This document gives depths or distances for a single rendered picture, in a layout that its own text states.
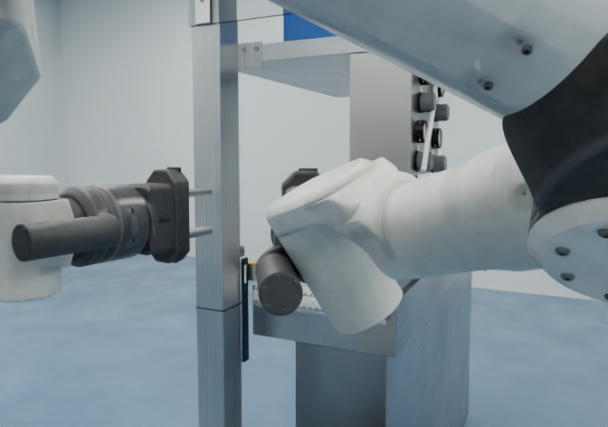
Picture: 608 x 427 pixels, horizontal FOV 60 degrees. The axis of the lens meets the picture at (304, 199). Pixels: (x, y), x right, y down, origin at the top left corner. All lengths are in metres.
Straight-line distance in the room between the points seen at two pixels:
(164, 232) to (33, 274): 0.17
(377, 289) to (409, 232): 0.10
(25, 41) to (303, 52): 0.67
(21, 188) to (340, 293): 0.32
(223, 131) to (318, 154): 3.82
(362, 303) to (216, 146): 0.57
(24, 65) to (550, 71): 0.26
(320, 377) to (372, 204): 0.83
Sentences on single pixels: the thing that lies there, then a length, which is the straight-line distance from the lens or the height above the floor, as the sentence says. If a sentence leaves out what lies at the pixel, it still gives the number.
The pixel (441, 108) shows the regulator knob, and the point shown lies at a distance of 1.01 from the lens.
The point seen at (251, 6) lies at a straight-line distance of 0.92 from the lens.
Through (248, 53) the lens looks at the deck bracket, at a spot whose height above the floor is 1.24.
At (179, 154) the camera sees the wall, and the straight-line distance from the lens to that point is 5.59.
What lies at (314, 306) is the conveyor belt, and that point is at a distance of 0.97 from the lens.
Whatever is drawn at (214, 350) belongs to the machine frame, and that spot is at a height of 0.70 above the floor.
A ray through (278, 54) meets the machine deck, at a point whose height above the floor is 1.23.
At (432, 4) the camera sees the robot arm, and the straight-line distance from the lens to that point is 0.17.
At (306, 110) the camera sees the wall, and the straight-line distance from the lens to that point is 4.81.
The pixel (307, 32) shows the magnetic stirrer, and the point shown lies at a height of 1.27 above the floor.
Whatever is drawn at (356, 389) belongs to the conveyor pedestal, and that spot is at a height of 0.59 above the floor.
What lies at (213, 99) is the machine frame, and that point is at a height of 1.15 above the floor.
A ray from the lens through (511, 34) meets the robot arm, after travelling 0.17.
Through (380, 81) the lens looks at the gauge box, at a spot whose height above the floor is 1.18.
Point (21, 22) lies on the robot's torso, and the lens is 0.31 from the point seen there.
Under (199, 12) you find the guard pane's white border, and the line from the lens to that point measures 0.98.
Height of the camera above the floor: 1.06
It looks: 5 degrees down
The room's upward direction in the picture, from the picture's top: straight up
